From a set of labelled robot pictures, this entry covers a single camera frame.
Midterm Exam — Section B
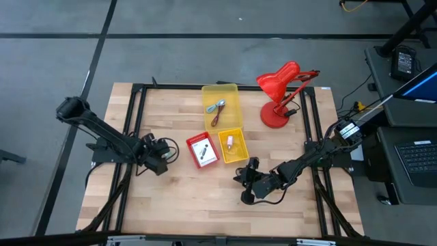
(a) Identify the black furniture leg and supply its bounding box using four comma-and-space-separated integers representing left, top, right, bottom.
0, 149, 27, 165

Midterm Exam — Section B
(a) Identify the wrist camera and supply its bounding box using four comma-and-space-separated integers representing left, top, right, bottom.
145, 157, 169, 177
240, 190, 256, 206

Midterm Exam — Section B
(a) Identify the red and black wire bundle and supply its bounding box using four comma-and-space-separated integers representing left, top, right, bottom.
210, 104, 226, 128

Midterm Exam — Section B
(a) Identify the black side desk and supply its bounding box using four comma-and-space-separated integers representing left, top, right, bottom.
363, 46, 437, 206

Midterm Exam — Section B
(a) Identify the red desk lamp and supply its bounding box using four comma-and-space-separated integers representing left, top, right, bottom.
255, 60, 321, 129

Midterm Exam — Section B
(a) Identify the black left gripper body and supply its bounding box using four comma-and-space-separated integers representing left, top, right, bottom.
139, 133, 171, 161

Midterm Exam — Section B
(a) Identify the blue-grey cable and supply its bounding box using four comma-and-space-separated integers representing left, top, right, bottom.
206, 98, 227, 115

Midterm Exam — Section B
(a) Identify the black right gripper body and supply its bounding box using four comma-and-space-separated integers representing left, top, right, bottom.
251, 170, 284, 200

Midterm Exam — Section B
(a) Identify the black power adapter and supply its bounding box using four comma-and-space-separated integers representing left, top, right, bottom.
391, 46, 418, 82

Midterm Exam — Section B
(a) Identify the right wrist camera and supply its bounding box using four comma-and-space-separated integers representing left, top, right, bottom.
240, 190, 256, 206

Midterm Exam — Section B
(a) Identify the large yellow translucent bin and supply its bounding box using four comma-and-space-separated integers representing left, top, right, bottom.
201, 83, 244, 134

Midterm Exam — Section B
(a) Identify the black stand leg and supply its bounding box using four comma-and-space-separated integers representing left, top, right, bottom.
377, 0, 437, 58

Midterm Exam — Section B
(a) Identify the small yellow plastic basket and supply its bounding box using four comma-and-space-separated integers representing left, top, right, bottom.
217, 127, 251, 164

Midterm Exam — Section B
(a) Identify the black laptop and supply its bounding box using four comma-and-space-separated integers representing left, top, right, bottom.
394, 139, 437, 188

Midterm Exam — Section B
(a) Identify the small red plastic basket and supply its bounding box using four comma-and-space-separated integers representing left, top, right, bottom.
185, 131, 221, 169

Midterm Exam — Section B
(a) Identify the yellow cable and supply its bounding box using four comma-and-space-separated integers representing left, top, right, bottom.
340, 0, 369, 13

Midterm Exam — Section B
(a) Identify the black overhead beam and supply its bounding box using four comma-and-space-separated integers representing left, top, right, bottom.
0, 232, 437, 246

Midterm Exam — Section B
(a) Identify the silver metal bracket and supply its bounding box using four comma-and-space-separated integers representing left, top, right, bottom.
107, 234, 147, 246
296, 238, 337, 246

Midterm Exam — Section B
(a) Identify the computer monitor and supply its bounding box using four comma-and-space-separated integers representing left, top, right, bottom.
392, 61, 437, 104

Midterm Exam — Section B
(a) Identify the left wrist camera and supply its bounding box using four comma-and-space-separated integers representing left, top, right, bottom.
145, 157, 169, 177

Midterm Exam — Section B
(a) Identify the black metal table frame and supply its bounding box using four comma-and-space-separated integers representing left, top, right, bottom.
76, 81, 365, 238

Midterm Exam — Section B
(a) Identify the white card reader box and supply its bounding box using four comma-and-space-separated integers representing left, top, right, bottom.
190, 137, 219, 167

